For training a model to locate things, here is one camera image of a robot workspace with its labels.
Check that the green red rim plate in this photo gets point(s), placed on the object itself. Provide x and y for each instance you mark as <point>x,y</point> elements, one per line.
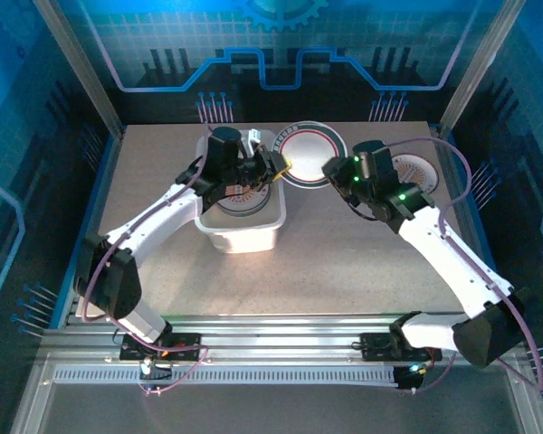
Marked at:
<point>310,153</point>

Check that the orange sunburst plate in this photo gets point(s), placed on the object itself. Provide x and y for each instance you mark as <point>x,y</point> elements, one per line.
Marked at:
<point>418,169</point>
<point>249,204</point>

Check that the white plastic bin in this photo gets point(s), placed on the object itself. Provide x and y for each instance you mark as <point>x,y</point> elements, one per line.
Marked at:
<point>244,235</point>

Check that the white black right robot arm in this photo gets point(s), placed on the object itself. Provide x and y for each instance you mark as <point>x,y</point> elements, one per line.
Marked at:
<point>448,262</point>

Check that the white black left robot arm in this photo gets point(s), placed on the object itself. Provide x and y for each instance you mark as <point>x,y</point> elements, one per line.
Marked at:
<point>163,217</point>

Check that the black controller box green light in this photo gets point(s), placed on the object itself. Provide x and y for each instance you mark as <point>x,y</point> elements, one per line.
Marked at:
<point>407,380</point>

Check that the small connector board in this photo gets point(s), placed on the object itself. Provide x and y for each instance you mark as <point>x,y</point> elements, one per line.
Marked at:
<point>151,368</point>

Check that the aluminium frame post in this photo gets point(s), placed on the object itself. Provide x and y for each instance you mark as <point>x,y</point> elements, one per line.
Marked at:
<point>479,68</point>
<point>81,72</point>

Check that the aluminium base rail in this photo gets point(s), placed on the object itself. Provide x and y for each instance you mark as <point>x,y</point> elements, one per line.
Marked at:
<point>276,336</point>

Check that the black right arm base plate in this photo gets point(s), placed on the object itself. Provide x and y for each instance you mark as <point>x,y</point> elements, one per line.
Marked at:
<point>373,346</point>

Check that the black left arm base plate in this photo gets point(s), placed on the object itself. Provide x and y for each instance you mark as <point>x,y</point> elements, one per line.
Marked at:
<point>185,346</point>

